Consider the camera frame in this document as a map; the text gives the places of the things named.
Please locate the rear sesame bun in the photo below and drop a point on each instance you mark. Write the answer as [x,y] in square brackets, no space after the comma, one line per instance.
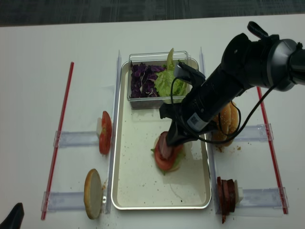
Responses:
[230,107]

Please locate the bottom bun on tray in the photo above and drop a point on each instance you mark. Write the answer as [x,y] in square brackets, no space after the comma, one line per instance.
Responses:
[171,164]

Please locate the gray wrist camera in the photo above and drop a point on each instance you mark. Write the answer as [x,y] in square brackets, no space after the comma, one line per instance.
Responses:
[188,74]

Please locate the left clear divider rail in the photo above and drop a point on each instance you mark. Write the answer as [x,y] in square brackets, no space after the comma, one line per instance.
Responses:
[108,201]

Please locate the sesame bun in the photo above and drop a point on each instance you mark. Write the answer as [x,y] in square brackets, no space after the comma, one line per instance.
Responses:
[220,137]
[230,107]

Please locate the lower right clear holder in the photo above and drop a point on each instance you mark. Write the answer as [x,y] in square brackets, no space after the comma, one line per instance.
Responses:
[264,198]

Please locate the lettuce leaf on bun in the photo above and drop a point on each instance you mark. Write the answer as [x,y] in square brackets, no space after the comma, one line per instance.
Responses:
[181,157]

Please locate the black object bottom left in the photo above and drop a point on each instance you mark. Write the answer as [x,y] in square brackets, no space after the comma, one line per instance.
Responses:
[14,218]

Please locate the clear holder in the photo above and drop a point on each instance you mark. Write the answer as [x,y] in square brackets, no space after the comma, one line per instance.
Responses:
[264,198]
[71,139]
[252,133]
[62,201]

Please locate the right red strip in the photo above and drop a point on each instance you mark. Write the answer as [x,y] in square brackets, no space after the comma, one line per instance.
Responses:
[274,160]

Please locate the standing tomato slices left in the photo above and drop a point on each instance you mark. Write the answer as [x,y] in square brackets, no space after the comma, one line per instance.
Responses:
[105,133]

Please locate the green lettuce leaves in container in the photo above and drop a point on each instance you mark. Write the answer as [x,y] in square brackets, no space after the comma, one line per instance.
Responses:
[165,77]

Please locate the front sesame bun top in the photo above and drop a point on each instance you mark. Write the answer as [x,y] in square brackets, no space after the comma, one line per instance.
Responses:
[220,137]

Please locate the lower tomato slice on bun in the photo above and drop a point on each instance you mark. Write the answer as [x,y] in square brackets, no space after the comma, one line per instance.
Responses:
[166,165]

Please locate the white pusher block left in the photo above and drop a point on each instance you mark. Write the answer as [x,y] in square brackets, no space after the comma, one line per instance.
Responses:
[99,127]

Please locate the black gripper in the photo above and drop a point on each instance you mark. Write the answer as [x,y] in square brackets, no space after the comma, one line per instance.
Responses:
[176,134]

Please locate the lower left clear holder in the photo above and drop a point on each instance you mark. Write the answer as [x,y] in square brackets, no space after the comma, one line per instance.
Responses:
[62,201]

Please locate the white pusher block right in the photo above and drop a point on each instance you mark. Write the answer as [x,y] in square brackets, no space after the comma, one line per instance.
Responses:
[239,195]

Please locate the upper left clear holder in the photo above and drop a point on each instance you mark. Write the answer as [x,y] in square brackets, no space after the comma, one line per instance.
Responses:
[71,139]

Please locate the standing bun half left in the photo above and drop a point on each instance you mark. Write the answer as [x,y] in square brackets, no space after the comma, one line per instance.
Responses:
[93,194]

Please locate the round meat slice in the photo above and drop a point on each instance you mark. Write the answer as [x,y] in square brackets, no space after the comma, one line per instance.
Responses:
[165,150]

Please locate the stack of meat slices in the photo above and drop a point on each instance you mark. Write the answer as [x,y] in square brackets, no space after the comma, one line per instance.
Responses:
[227,197]

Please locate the left red strip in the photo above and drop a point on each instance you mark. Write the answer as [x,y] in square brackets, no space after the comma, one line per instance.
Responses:
[55,148]

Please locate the purple cabbage leaves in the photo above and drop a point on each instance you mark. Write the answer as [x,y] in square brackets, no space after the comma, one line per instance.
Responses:
[143,79]

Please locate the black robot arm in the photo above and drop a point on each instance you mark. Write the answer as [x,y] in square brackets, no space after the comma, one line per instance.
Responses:
[271,63]

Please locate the upper right clear holder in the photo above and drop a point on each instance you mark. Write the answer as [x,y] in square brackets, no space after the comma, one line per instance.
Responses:
[252,133]

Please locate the red strip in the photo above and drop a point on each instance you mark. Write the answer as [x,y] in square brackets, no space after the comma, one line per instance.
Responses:
[55,148]
[274,160]

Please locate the white pusher block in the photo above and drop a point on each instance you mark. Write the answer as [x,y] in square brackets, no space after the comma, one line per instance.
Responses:
[239,195]
[99,127]

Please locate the clear plastic salad container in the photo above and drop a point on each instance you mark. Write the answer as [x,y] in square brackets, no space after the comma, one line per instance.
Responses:
[149,59]

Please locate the white metal tray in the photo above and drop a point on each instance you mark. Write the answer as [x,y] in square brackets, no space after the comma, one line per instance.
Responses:
[137,182]

